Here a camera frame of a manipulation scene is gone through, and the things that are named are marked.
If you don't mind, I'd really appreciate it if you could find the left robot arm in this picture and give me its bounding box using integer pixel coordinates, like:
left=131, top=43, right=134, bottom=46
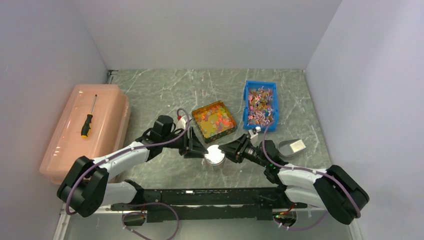
left=56, top=115, right=208, bottom=217

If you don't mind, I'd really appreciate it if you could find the clear plastic cup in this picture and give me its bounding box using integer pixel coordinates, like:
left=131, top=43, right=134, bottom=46
left=205, top=160, right=226, bottom=171

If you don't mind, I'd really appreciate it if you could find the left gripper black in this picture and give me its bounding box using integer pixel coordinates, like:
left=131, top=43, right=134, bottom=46
left=161, top=126, right=209, bottom=159

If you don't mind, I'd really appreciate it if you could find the blue bin of lollipops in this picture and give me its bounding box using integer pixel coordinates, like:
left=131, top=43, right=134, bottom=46
left=242, top=80, right=279, bottom=132

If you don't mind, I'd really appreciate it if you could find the metal scoop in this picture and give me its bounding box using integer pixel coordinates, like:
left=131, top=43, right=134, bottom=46
left=278, top=138, right=306, bottom=158

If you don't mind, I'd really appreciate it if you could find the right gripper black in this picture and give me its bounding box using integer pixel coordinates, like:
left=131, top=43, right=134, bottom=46
left=218, top=133, right=269, bottom=168

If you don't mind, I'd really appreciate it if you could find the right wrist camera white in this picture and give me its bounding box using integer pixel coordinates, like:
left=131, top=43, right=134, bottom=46
left=247, top=126, right=262, bottom=144

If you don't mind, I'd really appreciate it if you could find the candy tin with gummies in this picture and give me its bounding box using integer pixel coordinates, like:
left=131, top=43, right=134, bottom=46
left=191, top=100, right=238, bottom=144

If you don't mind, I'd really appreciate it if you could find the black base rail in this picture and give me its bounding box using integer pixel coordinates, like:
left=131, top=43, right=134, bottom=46
left=111, top=187, right=314, bottom=224

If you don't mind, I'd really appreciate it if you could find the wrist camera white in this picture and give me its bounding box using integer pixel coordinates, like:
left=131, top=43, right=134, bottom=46
left=175, top=115, right=192, bottom=130
left=247, top=126, right=262, bottom=144

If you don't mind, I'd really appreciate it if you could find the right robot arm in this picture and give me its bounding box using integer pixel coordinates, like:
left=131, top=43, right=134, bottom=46
left=218, top=134, right=370, bottom=225

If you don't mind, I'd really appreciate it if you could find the yellow black screwdriver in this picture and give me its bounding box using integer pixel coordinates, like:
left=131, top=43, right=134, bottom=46
left=80, top=94, right=98, bottom=138

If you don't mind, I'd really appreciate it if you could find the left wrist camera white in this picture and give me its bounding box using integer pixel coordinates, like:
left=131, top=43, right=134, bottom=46
left=175, top=115, right=192, bottom=130

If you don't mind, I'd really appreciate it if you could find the pink plastic storage box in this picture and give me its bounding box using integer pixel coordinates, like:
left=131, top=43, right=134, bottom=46
left=39, top=84, right=131, bottom=185

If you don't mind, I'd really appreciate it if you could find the clear round lid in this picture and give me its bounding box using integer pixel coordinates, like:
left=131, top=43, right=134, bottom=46
left=204, top=144, right=225, bottom=166

